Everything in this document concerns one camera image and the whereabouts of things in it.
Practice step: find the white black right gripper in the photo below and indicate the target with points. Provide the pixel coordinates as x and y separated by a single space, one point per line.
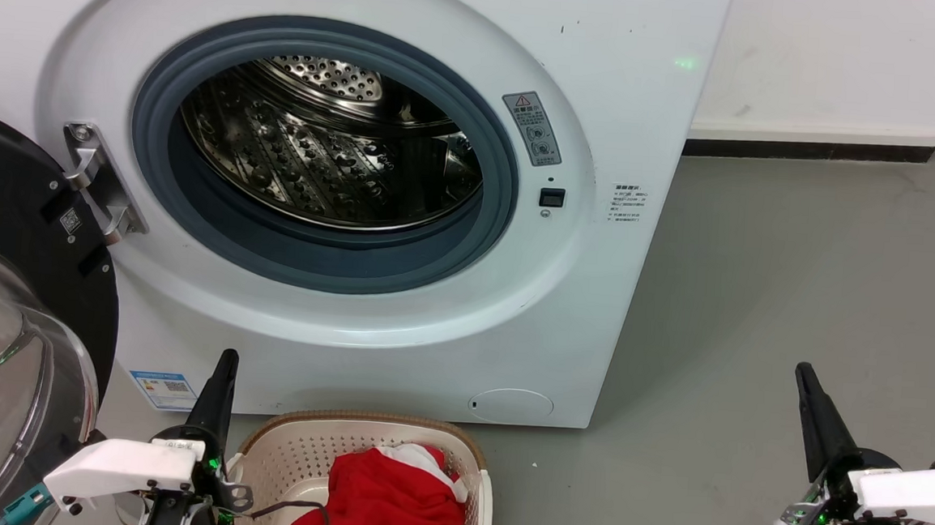
900 493

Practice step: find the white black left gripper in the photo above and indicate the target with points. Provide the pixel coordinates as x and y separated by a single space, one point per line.
122 465

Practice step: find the red white garment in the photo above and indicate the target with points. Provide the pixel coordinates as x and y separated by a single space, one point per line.
388 505

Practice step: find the cream perforated laundry basket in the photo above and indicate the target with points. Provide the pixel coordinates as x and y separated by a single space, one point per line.
293 455

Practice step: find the white front-load washing machine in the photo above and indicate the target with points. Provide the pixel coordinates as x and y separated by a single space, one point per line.
596 287

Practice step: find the black glass washing machine door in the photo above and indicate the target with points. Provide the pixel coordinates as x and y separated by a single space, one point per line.
8 210

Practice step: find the blue energy label sticker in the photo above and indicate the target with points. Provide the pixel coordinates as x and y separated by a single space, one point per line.
163 390

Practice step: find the grey rubber door gasket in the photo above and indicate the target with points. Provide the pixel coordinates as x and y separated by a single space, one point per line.
313 257

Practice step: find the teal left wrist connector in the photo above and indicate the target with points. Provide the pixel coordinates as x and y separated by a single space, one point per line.
26 505

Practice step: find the metal door hinge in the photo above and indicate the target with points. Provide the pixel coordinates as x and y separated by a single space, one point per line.
103 183

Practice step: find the round white filter cover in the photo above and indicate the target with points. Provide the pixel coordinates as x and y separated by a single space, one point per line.
511 406

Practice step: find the small printed text sticker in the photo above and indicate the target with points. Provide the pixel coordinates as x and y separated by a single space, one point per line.
626 203

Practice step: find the black door latch socket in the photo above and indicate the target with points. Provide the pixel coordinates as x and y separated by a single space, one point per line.
553 198

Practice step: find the grey warning sticker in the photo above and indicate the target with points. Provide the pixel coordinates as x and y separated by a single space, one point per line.
532 128

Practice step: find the black white wall baseboard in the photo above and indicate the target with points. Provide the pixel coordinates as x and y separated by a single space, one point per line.
807 149

